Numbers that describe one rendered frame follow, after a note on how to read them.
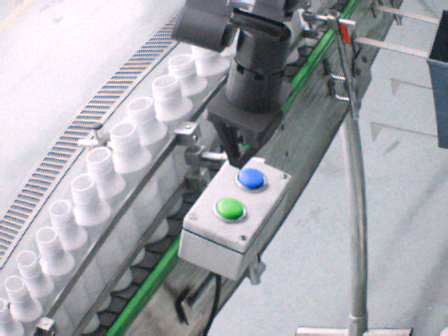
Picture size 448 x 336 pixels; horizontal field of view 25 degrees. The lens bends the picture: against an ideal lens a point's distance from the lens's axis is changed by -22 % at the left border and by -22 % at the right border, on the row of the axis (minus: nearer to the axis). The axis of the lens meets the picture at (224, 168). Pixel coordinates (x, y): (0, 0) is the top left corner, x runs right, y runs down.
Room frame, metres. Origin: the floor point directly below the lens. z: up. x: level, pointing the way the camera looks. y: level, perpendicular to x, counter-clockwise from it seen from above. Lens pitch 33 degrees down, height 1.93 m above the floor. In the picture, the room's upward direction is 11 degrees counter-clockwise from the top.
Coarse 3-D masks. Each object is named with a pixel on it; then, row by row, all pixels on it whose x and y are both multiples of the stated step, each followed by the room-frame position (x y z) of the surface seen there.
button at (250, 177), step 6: (246, 168) 1.23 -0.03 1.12; (252, 168) 1.23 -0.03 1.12; (240, 174) 1.22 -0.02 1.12; (246, 174) 1.22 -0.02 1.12; (252, 174) 1.22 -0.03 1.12; (258, 174) 1.22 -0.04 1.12; (240, 180) 1.21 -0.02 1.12; (246, 180) 1.21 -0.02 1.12; (252, 180) 1.21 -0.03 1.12; (258, 180) 1.21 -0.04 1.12; (264, 180) 1.21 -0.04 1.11; (246, 186) 1.20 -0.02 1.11; (252, 186) 1.20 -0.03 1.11; (258, 186) 1.20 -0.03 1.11
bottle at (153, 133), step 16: (128, 112) 1.35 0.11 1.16; (144, 112) 1.34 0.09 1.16; (144, 128) 1.34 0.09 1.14; (160, 128) 1.35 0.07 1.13; (144, 144) 1.33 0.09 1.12; (160, 144) 1.34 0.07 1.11; (160, 176) 1.33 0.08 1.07; (176, 176) 1.35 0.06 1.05; (160, 192) 1.33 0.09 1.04; (176, 208) 1.34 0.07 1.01
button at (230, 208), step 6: (228, 198) 1.18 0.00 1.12; (222, 204) 1.17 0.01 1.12; (228, 204) 1.17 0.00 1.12; (234, 204) 1.17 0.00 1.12; (240, 204) 1.17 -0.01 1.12; (222, 210) 1.16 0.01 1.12; (228, 210) 1.16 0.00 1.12; (234, 210) 1.16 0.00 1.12; (240, 210) 1.16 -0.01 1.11; (222, 216) 1.15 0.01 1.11; (228, 216) 1.15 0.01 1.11; (234, 216) 1.15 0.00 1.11
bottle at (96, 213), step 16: (80, 176) 1.22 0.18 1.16; (80, 192) 1.19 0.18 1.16; (96, 192) 1.20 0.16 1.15; (80, 208) 1.19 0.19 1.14; (96, 208) 1.19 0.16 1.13; (80, 224) 1.18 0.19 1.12; (96, 224) 1.17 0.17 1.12; (112, 240) 1.18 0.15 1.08; (96, 256) 1.17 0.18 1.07; (112, 256) 1.18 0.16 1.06; (112, 272) 1.17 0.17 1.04; (128, 272) 1.19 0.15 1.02
